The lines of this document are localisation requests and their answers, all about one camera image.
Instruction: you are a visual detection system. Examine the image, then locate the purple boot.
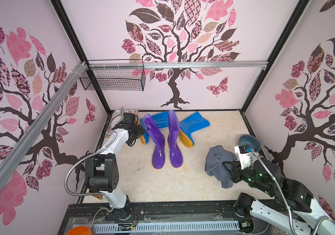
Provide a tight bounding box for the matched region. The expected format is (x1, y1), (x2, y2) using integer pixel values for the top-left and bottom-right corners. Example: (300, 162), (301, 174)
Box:
(144, 114), (165, 169)
(168, 110), (183, 168)

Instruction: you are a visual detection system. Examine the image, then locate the blue boot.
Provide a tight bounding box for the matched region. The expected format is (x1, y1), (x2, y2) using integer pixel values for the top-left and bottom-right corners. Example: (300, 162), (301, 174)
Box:
(179, 112), (210, 148)
(140, 111), (168, 145)

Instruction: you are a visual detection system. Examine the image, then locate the grey cloth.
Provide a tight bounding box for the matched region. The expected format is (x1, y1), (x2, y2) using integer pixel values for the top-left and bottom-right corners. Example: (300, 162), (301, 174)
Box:
(205, 146), (237, 189)

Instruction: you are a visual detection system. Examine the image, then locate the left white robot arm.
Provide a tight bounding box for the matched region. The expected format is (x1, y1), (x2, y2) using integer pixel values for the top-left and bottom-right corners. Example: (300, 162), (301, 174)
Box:
(85, 113), (145, 214)

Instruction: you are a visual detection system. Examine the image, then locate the floral square tray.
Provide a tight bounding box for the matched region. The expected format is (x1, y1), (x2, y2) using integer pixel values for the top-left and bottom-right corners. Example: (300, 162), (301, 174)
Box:
(105, 109), (139, 138)

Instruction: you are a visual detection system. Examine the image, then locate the grey-blue bowl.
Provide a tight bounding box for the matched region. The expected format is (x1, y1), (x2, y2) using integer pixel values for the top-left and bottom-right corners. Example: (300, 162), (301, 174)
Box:
(239, 135), (261, 152)

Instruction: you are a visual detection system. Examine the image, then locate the orange round object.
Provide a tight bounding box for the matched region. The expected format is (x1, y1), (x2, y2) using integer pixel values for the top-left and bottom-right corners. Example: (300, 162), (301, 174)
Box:
(66, 226), (93, 235)

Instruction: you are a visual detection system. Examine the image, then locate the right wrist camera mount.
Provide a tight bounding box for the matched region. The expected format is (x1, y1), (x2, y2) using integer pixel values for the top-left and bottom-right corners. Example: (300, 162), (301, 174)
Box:
(234, 145), (254, 170)

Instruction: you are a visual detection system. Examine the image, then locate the white slotted cable duct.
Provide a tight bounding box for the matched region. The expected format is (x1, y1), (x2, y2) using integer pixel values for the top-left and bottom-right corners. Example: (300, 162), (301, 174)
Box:
(94, 221), (240, 235)

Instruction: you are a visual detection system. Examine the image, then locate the black wire basket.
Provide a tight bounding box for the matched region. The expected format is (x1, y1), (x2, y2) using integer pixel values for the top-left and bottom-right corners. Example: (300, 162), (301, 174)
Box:
(80, 59), (146, 92)

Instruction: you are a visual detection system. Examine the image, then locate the back aluminium rail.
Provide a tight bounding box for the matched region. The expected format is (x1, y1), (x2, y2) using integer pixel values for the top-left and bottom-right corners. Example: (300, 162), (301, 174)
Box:
(89, 61), (268, 70)

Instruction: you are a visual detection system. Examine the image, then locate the aluminium rail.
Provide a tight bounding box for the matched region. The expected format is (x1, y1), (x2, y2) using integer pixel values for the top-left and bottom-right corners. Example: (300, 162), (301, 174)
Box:
(0, 62), (88, 191)
(89, 61), (268, 70)

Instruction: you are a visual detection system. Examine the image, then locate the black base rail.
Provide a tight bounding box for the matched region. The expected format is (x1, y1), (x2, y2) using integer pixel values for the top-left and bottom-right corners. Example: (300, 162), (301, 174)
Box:
(58, 201), (312, 235)

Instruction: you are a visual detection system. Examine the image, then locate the left aluminium rail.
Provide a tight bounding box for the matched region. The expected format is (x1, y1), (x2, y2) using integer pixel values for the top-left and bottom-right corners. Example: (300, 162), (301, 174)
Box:
(0, 62), (88, 191)

